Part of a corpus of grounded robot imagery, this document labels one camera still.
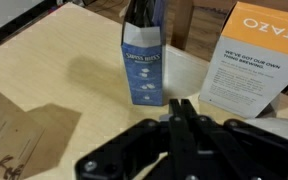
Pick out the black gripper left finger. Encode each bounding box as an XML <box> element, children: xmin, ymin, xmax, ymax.
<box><xmin>75</xmin><ymin>98</ymin><xmax>200</xmax><ymax>180</ymax></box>

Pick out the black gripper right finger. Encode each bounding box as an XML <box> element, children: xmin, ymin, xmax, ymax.
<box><xmin>180</xmin><ymin>98</ymin><xmax>288</xmax><ymax>180</ymax></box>

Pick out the blue Swiss Miss box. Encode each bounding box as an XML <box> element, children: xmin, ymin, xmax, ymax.
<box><xmin>120</xmin><ymin>0</ymin><xmax>168</xmax><ymax>107</ymax></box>

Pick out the orange Tazo tea box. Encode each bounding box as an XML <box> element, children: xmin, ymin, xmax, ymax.
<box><xmin>198</xmin><ymin>1</ymin><xmax>288</xmax><ymax>120</ymax></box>

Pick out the beige cardboard carton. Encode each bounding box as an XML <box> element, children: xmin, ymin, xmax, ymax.
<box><xmin>0</xmin><ymin>84</ymin><xmax>48</xmax><ymax>180</ymax></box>

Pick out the black edged white panel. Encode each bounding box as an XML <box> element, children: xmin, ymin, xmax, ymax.
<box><xmin>0</xmin><ymin>0</ymin><xmax>58</xmax><ymax>56</ymax></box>

